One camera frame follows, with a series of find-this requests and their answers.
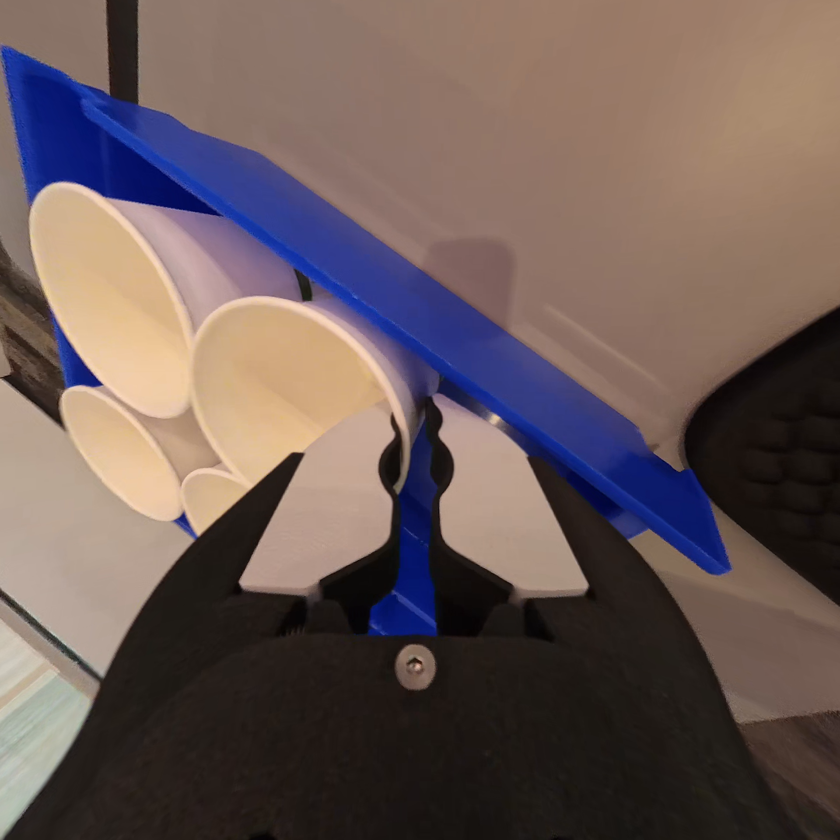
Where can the black quilted mouse pad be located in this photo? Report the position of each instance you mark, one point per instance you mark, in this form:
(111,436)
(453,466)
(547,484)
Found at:
(787,459)

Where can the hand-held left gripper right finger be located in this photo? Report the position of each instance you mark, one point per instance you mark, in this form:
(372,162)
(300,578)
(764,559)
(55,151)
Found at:
(512,518)

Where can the blue plastic bin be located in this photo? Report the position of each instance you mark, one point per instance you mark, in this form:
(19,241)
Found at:
(459,358)

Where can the white paper cup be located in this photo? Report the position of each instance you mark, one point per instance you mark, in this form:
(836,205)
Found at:
(210,499)
(282,380)
(111,453)
(98,295)

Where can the black flat plate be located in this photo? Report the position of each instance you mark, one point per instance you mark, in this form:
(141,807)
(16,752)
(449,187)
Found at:
(123,46)

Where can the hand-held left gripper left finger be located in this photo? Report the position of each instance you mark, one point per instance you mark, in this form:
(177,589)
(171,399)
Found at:
(328,512)

